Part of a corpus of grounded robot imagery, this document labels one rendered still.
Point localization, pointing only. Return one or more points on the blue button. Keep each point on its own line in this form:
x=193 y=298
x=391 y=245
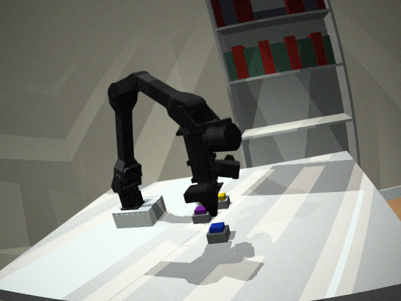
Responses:
x=218 y=233

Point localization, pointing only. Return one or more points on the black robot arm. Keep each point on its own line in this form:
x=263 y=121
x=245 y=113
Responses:
x=202 y=129

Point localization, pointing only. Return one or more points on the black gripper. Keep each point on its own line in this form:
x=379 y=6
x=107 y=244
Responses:
x=205 y=191

